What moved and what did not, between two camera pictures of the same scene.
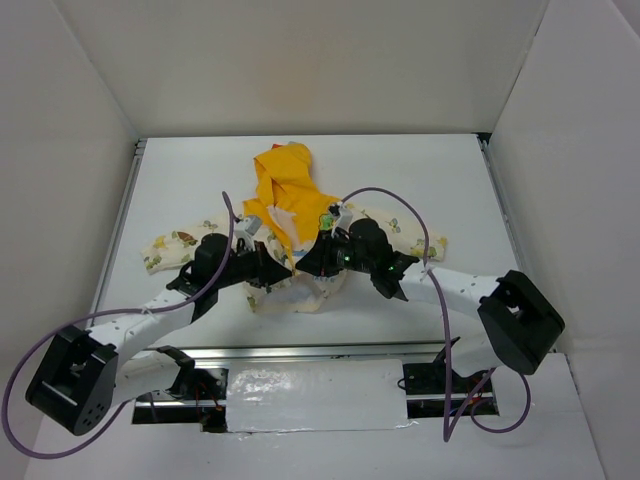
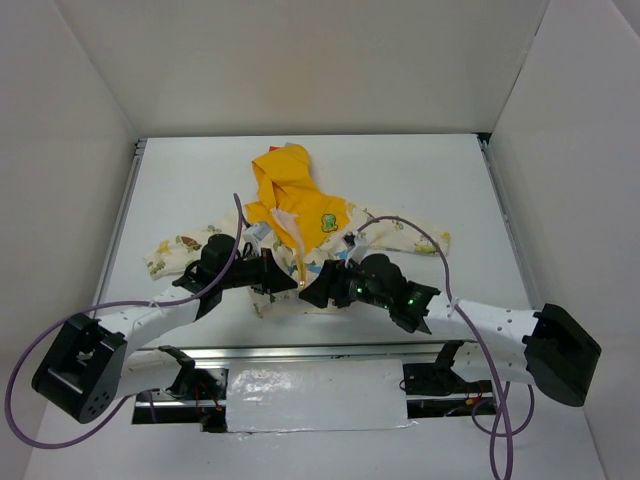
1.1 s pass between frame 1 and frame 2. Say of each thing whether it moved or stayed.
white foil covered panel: stayed
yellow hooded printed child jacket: stayed
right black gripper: moved
